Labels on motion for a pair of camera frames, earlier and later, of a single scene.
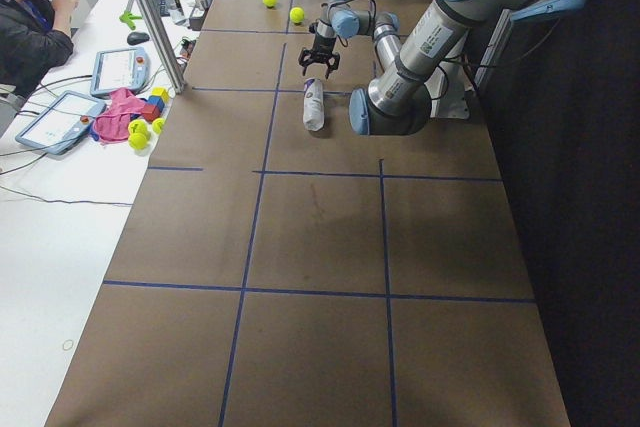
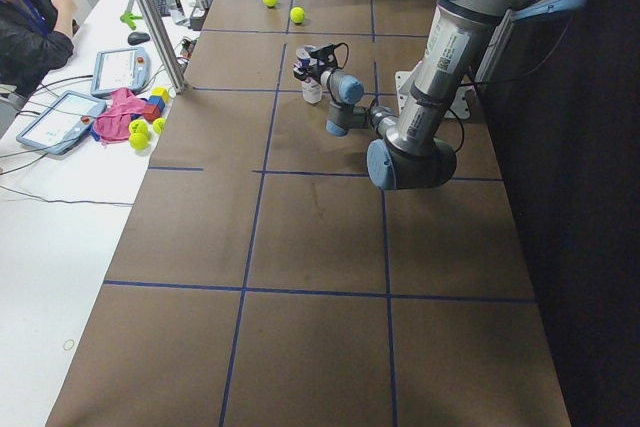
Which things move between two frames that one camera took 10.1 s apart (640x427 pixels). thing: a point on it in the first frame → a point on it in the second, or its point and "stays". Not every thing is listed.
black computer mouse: [137, 37] stays
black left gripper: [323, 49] → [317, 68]
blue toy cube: [157, 101] stays
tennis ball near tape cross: [296, 15] stays
